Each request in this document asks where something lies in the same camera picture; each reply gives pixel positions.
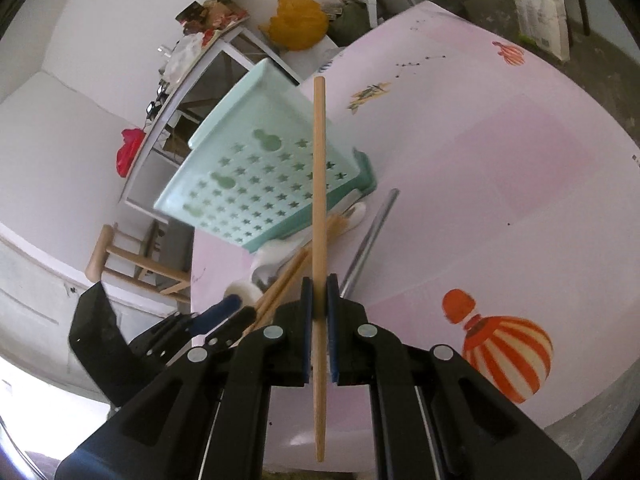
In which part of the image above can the white ceramic spoon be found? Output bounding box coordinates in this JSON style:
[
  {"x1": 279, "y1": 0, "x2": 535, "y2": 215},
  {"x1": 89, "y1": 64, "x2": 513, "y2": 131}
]
[{"x1": 224, "y1": 193, "x2": 367, "y2": 306}]

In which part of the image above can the stainless steel spoon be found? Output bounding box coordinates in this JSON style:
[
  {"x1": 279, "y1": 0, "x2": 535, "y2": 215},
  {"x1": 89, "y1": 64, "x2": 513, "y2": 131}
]
[{"x1": 340, "y1": 188, "x2": 400, "y2": 298}]

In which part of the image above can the wooden chopstick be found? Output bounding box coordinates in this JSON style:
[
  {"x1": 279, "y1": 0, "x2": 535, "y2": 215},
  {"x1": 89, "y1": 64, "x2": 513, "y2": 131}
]
[
  {"x1": 311, "y1": 76, "x2": 328, "y2": 463},
  {"x1": 248, "y1": 214, "x2": 348, "y2": 332},
  {"x1": 241, "y1": 212, "x2": 346, "y2": 339}
]

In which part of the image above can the mint green utensil basket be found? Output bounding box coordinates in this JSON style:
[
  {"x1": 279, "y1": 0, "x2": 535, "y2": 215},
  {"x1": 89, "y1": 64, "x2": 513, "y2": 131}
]
[{"x1": 152, "y1": 57, "x2": 379, "y2": 254}]

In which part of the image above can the wooden chair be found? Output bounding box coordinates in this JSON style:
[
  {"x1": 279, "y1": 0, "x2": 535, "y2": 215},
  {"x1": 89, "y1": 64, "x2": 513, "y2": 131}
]
[{"x1": 85, "y1": 220, "x2": 191, "y2": 306}]

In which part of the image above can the red plastic bag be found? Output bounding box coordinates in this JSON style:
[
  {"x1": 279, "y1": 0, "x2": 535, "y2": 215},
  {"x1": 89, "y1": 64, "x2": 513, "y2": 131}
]
[{"x1": 115, "y1": 128, "x2": 145, "y2": 178}]

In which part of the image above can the white metal side table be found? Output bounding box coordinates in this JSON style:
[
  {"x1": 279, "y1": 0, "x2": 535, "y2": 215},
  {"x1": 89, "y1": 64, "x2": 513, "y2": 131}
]
[{"x1": 119, "y1": 24, "x2": 302, "y2": 222}]

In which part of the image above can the yellow plastic bag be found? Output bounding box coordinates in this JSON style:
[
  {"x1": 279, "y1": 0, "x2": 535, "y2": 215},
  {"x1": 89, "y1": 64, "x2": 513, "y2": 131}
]
[{"x1": 258, "y1": 0, "x2": 329, "y2": 51}]

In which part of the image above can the white green rice bag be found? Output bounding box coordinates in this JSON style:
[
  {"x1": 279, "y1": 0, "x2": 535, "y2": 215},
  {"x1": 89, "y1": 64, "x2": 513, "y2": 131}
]
[{"x1": 514, "y1": 0, "x2": 570, "y2": 62}]

